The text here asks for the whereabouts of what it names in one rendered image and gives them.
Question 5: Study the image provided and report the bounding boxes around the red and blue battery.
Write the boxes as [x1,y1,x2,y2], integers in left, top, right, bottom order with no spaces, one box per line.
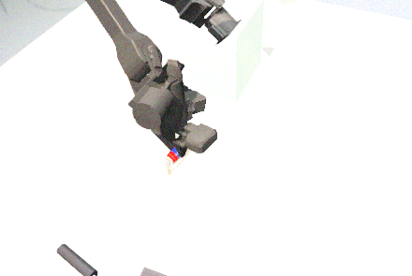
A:
[166,147,180,164]

